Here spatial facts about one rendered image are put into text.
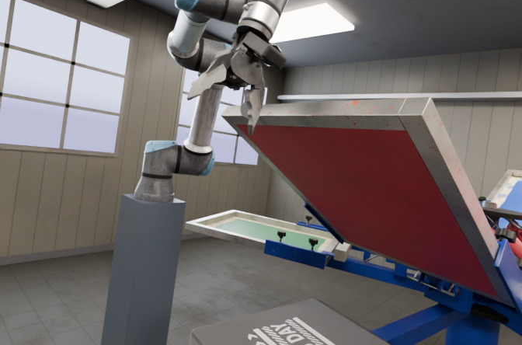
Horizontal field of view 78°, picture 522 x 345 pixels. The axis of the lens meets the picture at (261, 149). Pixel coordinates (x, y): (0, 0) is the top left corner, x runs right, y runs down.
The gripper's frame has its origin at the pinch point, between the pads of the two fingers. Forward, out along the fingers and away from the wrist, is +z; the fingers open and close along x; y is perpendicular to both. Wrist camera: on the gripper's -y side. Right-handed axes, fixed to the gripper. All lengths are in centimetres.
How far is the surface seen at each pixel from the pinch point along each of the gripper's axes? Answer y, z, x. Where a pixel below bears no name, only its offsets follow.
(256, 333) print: 13, 44, -42
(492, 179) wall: 77, -118, -392
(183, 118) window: 368, -68, -139
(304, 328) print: 9, 39, -56
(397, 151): -21.6, -5.6, -23.5
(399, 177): -18.4, -3.2, -32.3
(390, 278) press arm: 31, 20, -138
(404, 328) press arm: -1, 32, -92
